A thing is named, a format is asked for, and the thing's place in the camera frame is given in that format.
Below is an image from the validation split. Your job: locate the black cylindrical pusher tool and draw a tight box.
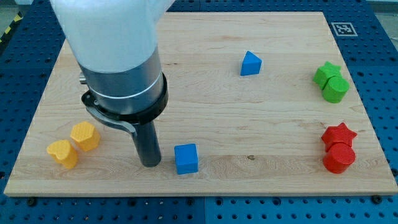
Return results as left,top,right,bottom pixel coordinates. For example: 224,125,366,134
81,73,169,167

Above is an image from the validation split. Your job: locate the green star block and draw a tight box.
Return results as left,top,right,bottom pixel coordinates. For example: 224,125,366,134
313,61,341,90

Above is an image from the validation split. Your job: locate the red star block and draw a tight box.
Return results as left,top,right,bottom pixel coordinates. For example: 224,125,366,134
321,123,358,152

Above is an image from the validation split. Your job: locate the blue cube block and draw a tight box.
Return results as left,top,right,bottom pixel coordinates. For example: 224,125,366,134
174,144,198,175

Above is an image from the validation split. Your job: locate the yellow heart block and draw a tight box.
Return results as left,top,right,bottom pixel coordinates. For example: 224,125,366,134
47,140,78,169

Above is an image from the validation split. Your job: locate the red cylinder block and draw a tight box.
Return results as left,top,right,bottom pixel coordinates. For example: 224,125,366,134
323,143,356,174

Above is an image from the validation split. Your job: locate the yellow hexagon block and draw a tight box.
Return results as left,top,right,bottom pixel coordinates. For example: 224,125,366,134
70,121,101,152

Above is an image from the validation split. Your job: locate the grey cable on tool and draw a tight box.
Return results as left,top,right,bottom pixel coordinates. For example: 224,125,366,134
84,102,138,138

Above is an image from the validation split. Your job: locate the green cylinder block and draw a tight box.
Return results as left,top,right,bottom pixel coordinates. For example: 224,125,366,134
322,76,349,103

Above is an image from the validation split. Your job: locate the wooden board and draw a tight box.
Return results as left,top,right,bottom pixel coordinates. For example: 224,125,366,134
4,12,397,197

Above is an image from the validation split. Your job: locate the white fiducial marker tag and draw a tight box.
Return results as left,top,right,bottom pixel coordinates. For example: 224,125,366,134
331,22,358,37

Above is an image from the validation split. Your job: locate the blue triangle block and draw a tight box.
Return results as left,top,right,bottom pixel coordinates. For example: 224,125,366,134
240,51,262,76

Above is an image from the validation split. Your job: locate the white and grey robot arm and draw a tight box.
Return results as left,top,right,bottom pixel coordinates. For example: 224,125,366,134
50,0,174,114

